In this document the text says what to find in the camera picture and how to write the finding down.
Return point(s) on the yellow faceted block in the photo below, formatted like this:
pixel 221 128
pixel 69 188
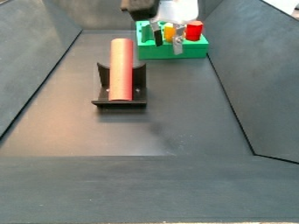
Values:
pixel 169 32

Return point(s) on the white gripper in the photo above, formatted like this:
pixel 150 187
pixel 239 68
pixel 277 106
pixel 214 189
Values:
pixel 178 12

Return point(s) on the red hexagonal block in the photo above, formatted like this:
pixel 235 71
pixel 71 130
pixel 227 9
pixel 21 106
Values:
pixel 194 30

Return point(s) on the red cylinder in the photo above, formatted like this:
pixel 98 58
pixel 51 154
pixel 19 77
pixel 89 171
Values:
pixel 121 69

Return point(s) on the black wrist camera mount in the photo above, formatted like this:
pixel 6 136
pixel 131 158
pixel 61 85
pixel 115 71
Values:
pixel 141 9

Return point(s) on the green shape sorter board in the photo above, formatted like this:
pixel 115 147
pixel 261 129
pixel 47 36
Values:
pixel 193 49

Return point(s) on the green notched block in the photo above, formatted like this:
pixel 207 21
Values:
pixel 147 33

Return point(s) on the black cradle fixture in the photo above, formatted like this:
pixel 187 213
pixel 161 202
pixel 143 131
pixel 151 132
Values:
pixel 139 89

